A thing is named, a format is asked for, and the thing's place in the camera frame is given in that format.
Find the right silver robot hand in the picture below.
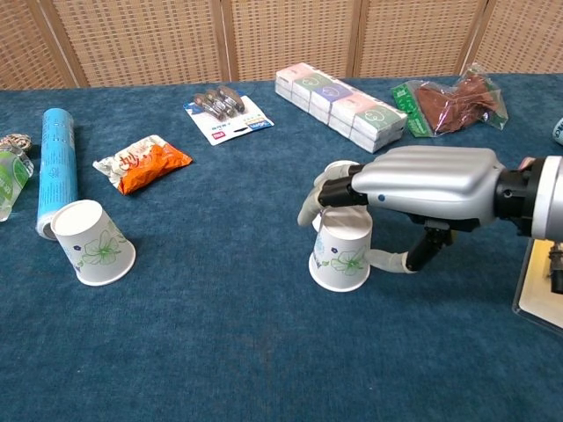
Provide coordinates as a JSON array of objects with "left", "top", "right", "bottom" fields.
[{"left": 297, "top": 146, "right": 507, "bottom": 274}]

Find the white floral paper cup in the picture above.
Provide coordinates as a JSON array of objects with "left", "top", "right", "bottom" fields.
[
  {"left": 308, "top": 208, "right": 373, "bottom": 294},
  {"left": 49, "top": 199, "right": 136, "bottom": 287},
  {"left": 311, "top": 160, "right": 364, "bottom": 232}
]

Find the brown dried food bag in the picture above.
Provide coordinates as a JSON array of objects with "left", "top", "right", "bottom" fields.
[{"left": 390, "top": 62, "right": 509, "bottom": 140}]

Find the pastel tissue multipack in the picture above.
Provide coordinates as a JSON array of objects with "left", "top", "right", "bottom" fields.
[{"left": 274, "top": 62, "right": 409, "bottom": 155}]

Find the hooks blister card pack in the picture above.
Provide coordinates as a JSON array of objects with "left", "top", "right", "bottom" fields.
[{"left": 183, "top": 85, "right": 275, "bottom": 147}]

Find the blue carpet table cover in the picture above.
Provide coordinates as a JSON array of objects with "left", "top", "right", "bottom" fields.
[{"left": 0, "top": 73, "right": 563, "bottom": 422}]

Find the orange white snack packet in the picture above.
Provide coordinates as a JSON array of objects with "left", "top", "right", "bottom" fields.
[{"left": 91, "top": 135, "right": 194, "bottom": 196}]

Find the woven bamboo folding screen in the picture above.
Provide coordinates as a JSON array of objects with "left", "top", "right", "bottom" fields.
[{"left": 0, "top": 0, "right": 563, "bottom": 91}]

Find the light blue cylinder tube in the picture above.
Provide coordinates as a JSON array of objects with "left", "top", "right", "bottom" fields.
[{"left": 34, "top": 108, "right": 79, "bottom": 242}]

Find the clear bottle green label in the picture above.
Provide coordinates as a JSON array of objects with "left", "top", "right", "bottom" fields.
[{"left": 0, "top": 149, "right": 35, "bottom": 222}]

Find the beige braided rope bundle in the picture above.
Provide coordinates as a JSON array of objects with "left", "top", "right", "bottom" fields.
[{"left": 0, "top": 133, "right": 34, "bottom": 153}]

